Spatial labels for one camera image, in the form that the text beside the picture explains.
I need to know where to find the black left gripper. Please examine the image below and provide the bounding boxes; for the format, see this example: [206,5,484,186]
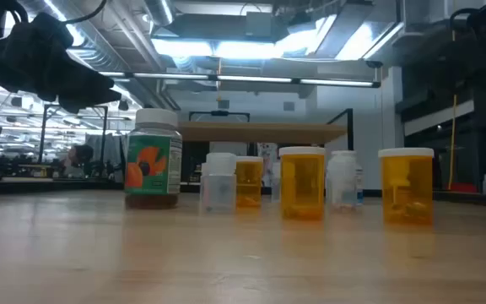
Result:
[4,12,122,115]

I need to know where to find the large bottle green orange label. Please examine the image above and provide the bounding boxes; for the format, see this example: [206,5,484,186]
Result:
[124,108,183,210]

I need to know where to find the orange pill bottle white cap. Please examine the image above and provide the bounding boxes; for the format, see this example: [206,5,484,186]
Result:
[235,155,264,209]
[378,147,435,225]
[278,146,327,220]

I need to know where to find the tall translucent white pill bottle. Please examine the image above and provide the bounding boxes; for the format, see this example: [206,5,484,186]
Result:
[326,150,358,212]

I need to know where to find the small bottle with blue label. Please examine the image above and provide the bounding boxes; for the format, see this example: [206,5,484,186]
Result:
[354,165,365,206]

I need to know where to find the wooden shelf black metal legs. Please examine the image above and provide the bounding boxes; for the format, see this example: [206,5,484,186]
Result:
[178,107,356,153]

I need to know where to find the black metal rack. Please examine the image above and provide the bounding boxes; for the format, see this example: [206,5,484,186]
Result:
[38,104,109,165]

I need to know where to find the pale hanging curtain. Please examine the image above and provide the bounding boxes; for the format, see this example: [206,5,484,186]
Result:
[84,133,127,183]

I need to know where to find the long ceiling light tube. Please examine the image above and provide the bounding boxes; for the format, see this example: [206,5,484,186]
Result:
[99,70,382,89]

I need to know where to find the white printed poster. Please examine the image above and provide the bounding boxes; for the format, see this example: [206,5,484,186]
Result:
[257,142,278,187]

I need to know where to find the red low object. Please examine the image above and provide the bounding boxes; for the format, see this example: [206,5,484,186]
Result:
[449,182,478,193]

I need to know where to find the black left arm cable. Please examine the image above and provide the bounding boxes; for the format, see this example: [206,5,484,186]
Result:
[63,0,109,24]

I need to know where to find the black aluminium table frame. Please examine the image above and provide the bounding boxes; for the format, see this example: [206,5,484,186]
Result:
[0,179,127,196]

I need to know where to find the black metal bar handle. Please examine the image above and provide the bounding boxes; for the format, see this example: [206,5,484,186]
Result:
[188,110,251,123]

